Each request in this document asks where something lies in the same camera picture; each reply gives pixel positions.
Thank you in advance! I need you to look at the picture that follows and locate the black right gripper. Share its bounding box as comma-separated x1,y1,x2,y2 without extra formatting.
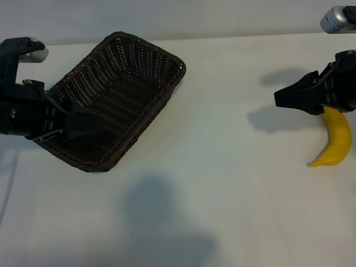
273,49,356,116

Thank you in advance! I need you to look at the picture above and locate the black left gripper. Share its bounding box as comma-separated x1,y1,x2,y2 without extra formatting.
0,80,105,141

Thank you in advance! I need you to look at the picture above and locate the yellow banana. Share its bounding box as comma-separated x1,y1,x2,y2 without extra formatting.
306,107,353,168

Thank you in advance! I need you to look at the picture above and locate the dark brown wicker basket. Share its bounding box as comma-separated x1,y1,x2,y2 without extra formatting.
33,31,186,173

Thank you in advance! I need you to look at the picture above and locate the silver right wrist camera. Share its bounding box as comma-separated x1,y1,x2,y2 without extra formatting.
319,5,356,34

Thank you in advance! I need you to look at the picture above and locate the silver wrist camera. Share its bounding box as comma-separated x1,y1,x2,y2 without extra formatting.
0,37,50,84
319,5,356,34

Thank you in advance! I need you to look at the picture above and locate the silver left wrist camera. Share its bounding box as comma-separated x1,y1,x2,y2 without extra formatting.
0,37,50,84

